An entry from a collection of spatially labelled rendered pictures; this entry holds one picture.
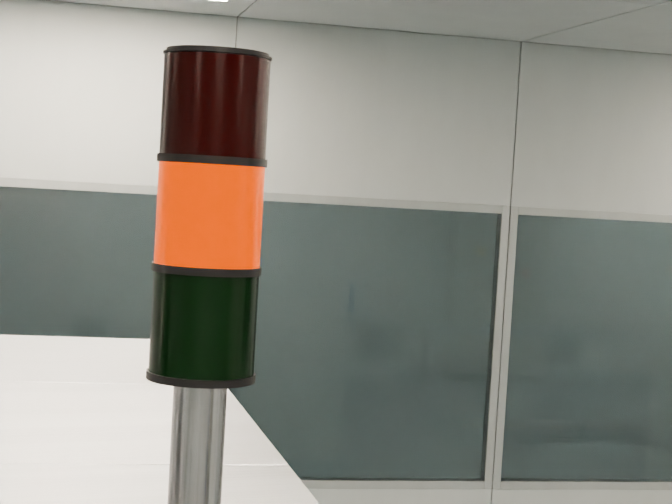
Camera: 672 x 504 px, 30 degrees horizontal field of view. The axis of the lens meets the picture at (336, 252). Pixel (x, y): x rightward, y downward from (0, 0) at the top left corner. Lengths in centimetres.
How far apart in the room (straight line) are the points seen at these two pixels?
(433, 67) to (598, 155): 83
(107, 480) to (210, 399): 24
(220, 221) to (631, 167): 512
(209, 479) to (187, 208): 13
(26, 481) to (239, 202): 30
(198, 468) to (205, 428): 2
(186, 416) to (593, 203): 503
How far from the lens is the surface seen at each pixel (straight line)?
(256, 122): 57
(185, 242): 56
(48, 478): 81
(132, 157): 509
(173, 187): 57
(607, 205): 560
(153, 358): 58
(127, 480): 81
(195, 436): 58
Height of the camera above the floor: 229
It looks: 3 degrees down
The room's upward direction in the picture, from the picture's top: 3 degrees clockwise
